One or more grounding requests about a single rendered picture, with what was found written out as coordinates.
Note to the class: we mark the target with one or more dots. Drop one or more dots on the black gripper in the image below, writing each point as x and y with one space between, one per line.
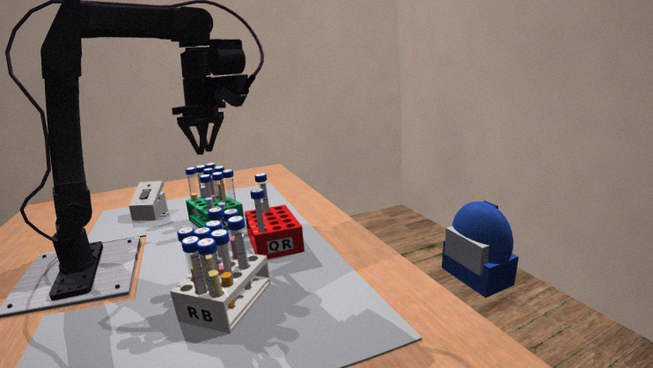
190 117

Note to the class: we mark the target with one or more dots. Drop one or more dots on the red tube rack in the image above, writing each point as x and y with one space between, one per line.
275 243

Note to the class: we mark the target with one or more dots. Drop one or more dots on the white test tube rack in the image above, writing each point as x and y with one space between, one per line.
207 312

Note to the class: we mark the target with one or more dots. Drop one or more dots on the green tube rack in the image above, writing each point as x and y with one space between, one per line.
202 219

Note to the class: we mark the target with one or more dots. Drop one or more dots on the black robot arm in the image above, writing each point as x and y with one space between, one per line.
61 54

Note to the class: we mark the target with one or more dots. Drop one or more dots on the grey bench mat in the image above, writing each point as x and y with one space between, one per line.
316 313

